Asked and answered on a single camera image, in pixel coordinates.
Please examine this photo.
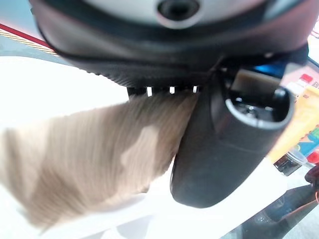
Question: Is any red white labelled box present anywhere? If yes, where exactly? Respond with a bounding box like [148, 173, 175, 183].
[286, 73, 314, 97]

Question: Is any yellow orange printed package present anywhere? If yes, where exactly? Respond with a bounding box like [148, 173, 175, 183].
[266, 86, 319, 165]

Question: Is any orange cable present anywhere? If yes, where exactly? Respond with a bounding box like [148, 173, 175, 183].
[279, 184, 319, 222]

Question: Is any beige cloth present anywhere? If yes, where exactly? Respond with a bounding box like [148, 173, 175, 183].
[0, 93, 200, 231]

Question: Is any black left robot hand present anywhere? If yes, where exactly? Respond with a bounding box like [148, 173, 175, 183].
[28, 0, 315, 209]

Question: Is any dark glass jar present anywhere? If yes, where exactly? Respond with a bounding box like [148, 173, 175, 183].
[273, 149, 309, 177]

